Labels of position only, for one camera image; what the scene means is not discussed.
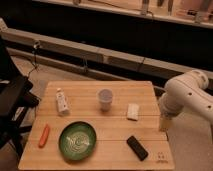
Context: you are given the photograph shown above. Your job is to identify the green ceramic bowl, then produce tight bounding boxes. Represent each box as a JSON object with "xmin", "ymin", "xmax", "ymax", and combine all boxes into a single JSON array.
[{"xmin": 58, "ymin": 121, "xmax": 97, "ymax": 161}]

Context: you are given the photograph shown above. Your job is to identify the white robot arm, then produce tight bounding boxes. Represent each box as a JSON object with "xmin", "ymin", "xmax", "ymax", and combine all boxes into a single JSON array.
[{"xmin": 158, "ymin": 70, "xmax": 213, "ymax": 131}]

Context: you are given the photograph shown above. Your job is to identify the white sponge block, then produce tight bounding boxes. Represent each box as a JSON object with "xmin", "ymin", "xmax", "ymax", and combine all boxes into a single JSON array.
[{"xmin": 127, "ymin": 103, "xmax": 139, "ymax": 121}]

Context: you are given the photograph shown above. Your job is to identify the black remote control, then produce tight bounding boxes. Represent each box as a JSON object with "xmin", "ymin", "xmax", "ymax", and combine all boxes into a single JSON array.
[{"xmin": 127, "ymin": 136, "xmax": 148, "ymax": 161}]

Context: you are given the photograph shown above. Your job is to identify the translucent plastic cup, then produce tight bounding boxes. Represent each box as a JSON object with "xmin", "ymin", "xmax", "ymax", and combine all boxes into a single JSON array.
[{"xmin": 98, "ymin": 89, "xmax": 113, "ymax": 111}]

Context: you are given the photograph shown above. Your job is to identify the white tube bottle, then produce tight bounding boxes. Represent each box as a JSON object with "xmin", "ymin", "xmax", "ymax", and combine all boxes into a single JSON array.
[{"xmin": 56, "ymin": 88, "xmax": 69, "ymax": 115}]

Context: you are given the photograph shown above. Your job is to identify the orange carrot toy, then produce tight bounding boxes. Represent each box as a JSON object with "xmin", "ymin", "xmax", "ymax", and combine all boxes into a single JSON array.
[{"xmin": 38, "ymin": 124, "xmax": 50, "ymax": 148}]

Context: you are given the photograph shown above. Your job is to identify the black chair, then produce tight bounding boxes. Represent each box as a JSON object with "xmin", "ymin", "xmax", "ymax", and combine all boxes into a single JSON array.
[{"xmin": 0, "ymin": 36, "xmax": 39, "ymax": 156}]

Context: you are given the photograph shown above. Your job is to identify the black cable on floor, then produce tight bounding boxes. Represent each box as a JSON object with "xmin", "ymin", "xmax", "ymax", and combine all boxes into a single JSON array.
[{"xmin": 27, "ymin": 46, "xmax": 40, "ymax": 79}]

